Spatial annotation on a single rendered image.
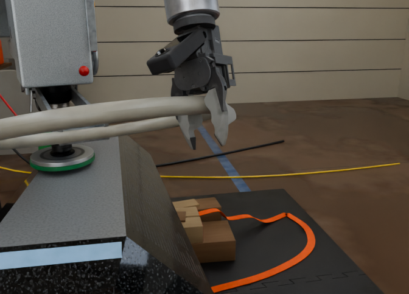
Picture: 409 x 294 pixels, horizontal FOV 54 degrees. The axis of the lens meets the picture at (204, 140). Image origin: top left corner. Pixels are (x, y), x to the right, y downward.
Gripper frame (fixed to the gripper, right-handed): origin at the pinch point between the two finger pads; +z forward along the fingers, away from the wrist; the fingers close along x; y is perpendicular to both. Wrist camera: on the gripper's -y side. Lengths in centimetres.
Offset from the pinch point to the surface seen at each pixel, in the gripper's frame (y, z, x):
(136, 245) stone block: 15.6, 23.0, 34.6
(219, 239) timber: 130, 56, 86
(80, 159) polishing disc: 35, 0, 74
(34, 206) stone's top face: 11, 11, 67
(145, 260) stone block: 16.5, 27.0, 33.4
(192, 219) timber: 123, 43, 98
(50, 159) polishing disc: 29, -1, 82
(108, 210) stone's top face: 21, 15, 48
